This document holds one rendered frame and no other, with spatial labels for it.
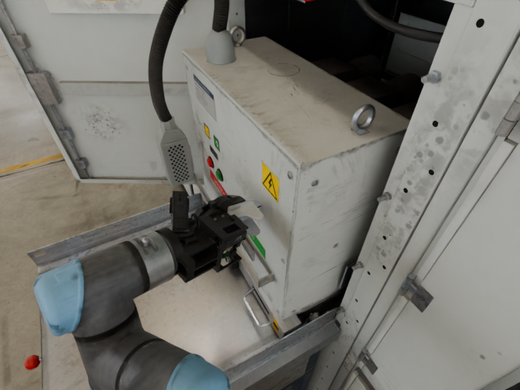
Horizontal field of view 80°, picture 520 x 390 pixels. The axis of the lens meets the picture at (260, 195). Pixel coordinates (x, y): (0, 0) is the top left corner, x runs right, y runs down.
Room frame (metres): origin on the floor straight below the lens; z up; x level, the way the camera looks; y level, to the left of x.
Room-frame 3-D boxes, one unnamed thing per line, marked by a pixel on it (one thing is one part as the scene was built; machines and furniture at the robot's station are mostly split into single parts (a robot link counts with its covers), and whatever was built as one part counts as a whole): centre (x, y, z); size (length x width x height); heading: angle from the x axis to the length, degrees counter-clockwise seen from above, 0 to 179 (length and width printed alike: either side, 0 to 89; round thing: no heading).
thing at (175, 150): (0.69, 0.23, 1.14); 0.08 x 0.05 x 0.17; 119
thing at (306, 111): (0.66, -0.16, 1.15); 0.51 x 0.50 x 0.48; 119
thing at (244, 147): (0.53, 0.07, 1.15); 0.48 x 0.01 x 0.48; 29
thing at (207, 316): (0.44, 0.24, 0.82); 0.68 x 0.62 x 0.06; 118
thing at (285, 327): (0.54, 0.05, 0.90); 0.54 x 0.05 x 0.06; 29
